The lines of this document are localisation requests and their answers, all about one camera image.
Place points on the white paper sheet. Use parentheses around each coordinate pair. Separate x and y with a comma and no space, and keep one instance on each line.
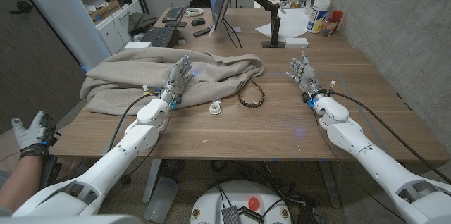
(289,23)

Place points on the person's white gloved hand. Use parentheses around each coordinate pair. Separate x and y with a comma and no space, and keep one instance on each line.
(30,134)

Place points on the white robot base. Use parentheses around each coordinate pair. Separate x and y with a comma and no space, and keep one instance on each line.
(239,190)

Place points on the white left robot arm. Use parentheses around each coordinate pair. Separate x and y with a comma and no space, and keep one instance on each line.
(116,157)

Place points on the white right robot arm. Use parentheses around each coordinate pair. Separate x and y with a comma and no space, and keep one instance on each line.
(370,160)

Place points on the white tape roll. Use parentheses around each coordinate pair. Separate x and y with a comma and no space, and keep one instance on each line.
(213,110)

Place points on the white shelf cabinet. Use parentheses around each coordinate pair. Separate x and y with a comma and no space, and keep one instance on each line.
(63,16)

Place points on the black round fan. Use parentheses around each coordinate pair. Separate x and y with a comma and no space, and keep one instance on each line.
(172,168)

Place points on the small black phone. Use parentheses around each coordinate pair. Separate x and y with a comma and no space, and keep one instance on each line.
(175,24)

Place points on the clear glass cup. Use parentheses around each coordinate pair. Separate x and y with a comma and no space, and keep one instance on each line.
(328,27)

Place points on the cardboard box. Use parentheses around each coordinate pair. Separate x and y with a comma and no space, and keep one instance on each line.
(104,11)

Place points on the grey table leg with foot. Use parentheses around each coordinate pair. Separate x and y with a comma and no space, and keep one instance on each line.
(160,192)

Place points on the red cup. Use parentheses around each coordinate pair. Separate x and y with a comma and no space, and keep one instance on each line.
(338,16)

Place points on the beige coat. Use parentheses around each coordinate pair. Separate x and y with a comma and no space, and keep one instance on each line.
(123,72)

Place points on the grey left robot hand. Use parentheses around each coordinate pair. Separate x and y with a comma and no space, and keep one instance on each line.
(174,79)

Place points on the red emergency stop button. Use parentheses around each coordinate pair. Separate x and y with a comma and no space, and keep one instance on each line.
(254,203)

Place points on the grey green jacket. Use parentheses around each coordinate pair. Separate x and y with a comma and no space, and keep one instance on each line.
(141,21)

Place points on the person's bare forearm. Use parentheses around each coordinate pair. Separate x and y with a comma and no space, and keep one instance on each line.
(19,181)

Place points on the dark braided headband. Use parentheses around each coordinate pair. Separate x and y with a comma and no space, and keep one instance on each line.
(251,105)

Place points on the black slim keyboard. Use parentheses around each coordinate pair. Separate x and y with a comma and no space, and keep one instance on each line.
(172,14)

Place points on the black bag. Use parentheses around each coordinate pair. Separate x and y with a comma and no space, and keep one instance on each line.
(201,2)

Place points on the black keyboard with wide body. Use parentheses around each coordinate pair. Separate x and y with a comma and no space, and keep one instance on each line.
(160,36)

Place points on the black remote control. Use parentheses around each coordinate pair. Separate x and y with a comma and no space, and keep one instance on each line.
(203,31)

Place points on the white wipes canister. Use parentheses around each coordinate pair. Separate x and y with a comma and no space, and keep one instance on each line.
(318,16)

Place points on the purple sticky note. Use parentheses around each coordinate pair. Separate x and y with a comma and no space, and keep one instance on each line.
(236,29)

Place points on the white box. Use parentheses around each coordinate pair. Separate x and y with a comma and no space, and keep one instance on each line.
(296,42)
(138,45)

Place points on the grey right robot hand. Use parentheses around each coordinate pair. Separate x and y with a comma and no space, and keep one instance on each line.
(307,76)

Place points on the black computer mouse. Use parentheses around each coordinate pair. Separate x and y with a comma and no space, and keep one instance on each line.
(198,22)

